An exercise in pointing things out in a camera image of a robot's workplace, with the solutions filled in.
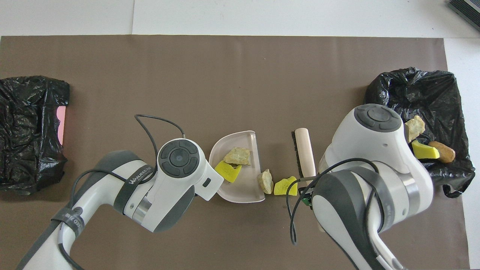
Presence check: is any beige sponge scrap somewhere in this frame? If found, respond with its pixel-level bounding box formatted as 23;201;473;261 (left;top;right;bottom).
257;169;274;195
223;147;252;166

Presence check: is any black bag over pink bin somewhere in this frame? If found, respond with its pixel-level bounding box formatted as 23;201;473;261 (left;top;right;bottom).
0;76;71;195

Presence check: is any pale jagged sponge scrap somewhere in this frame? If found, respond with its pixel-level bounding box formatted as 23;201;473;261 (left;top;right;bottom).
404;115;426;143

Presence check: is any dark grey ribbed device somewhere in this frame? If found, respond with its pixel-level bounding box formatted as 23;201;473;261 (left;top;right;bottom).
447;0;480;31

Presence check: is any brown oval sponge lump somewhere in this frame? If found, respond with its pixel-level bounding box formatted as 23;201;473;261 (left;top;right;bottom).
427;141;456;164

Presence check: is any black bag lined bin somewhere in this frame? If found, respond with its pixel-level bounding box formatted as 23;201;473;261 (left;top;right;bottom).
364;67;476;198

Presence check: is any beige handled black bristle brush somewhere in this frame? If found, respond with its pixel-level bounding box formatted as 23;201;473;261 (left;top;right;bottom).
291;128;316;179

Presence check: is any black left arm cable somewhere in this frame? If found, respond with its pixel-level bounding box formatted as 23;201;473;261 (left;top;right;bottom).
58;114;186;270

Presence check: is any beige plastic dustpan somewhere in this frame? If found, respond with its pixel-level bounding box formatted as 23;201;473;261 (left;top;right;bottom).
209;130;266;204

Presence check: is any green and yellow sponge scrap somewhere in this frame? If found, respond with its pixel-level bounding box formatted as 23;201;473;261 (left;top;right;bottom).
411;139;440;160

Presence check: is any brown paper table mat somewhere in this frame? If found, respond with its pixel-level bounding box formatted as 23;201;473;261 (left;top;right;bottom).
0;35;471;270

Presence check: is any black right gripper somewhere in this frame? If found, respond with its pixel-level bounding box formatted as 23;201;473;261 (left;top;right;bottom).
300;186;314;207

